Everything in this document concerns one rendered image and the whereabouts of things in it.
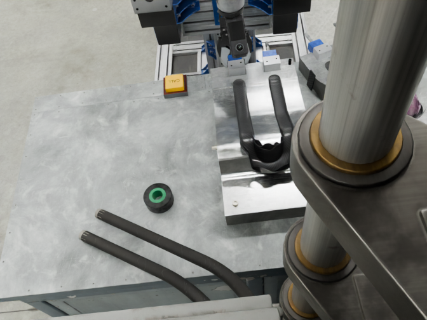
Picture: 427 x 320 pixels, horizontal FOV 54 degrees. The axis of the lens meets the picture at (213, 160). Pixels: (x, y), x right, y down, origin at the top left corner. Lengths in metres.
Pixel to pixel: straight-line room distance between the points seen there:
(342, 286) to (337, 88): 0.34
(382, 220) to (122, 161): 1.05
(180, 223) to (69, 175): 0.39
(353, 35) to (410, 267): 0.17
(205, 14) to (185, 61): 0.69
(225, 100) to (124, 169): 0.37
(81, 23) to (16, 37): 0.46
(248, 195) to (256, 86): 0.36
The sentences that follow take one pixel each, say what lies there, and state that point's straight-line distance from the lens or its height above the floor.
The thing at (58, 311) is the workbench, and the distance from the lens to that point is 1.47.
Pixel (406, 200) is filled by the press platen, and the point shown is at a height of 1.54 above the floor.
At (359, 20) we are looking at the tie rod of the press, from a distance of 0.25.
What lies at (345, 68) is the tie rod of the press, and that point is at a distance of 0.28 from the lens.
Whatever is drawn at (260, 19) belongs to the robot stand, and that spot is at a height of 0.73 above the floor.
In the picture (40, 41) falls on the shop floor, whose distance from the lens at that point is 3.23.
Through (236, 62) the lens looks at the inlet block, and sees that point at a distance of 1.32.
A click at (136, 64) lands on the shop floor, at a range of 2.78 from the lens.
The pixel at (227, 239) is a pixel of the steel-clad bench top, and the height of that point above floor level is 0.80.
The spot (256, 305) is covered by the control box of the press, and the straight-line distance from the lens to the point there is 0.38.
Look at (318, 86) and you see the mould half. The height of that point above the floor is 0.84.
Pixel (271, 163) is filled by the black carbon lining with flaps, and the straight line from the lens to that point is 1.14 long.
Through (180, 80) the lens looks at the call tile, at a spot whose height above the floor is 0.84.
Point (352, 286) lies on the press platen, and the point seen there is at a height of 1.29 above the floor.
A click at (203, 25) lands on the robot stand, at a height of 0.73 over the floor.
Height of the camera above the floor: 1.84
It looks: 56 degrees down
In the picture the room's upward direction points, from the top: 12 degrees counter-clockwise
